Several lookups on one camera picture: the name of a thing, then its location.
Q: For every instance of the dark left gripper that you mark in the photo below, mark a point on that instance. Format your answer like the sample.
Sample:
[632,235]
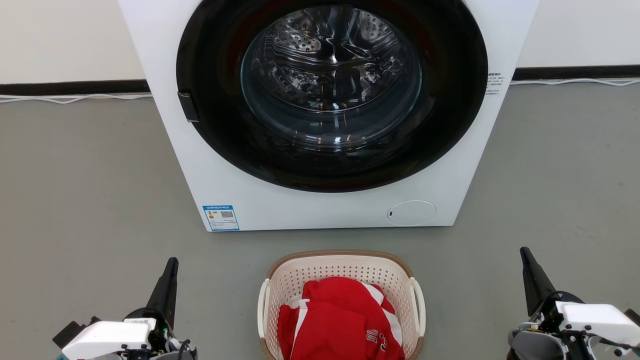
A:
[162,332]

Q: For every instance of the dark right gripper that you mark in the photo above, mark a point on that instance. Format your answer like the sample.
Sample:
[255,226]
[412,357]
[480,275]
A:
[549,315]

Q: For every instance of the cream perforated laundry basket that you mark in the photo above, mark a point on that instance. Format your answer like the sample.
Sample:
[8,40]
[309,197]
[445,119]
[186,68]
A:
[340,265]

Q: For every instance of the blue energy label sticker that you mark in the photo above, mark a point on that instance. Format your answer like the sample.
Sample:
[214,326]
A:
[220,218]

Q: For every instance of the round white filter cover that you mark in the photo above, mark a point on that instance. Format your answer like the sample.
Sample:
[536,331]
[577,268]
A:
[411,213]

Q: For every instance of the round black glass washer door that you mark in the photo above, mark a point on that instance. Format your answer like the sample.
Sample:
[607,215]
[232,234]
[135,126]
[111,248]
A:
[215,145]

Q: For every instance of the white front-load washing machine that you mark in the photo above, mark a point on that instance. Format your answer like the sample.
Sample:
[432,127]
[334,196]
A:
[320,210]

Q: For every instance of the red and white garment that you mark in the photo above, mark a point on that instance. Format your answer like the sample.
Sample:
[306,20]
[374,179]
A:
[340,320]

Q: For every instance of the small printed text label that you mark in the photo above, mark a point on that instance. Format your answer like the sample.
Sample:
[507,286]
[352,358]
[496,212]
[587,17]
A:
[494,83]

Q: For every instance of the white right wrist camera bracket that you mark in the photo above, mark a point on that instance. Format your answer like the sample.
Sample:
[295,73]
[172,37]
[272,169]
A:
[597,320]

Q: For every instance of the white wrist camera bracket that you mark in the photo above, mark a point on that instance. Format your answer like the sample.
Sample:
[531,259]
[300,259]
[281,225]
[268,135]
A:
[597,320]
[107,339]

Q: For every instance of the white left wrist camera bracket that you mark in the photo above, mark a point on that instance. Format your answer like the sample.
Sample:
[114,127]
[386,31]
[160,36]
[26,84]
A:
[107,339]

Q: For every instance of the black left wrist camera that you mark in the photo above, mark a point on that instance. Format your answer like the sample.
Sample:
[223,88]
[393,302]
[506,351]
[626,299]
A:
[70,332]

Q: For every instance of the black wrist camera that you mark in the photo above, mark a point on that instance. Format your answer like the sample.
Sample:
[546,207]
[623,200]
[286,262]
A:
[70,332]
[634,316]

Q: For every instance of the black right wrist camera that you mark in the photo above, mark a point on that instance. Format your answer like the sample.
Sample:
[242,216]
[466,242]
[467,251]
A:
[634,316]

